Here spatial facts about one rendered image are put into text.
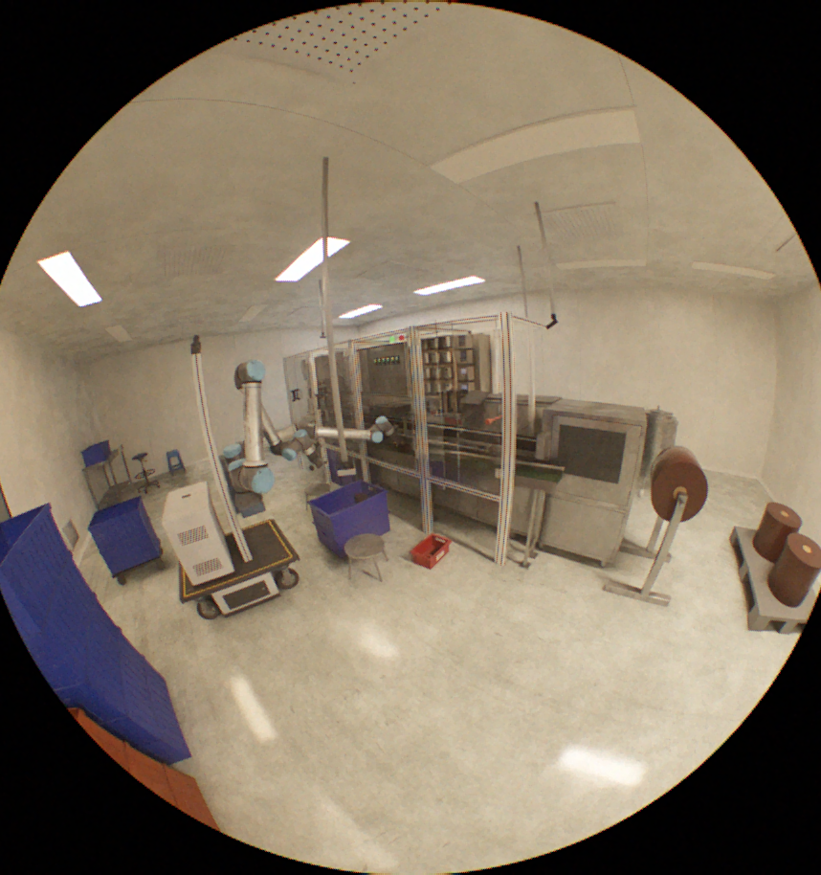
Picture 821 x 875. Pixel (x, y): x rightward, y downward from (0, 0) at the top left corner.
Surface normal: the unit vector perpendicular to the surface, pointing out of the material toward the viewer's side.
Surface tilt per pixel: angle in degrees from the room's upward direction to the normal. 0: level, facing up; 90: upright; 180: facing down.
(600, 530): 90
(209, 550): 90
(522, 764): 0
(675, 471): 90
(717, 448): 90
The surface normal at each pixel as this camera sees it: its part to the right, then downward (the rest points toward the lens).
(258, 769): -0.07, -0.96
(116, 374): 0.71, 0.14
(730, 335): -0.70, 0.25
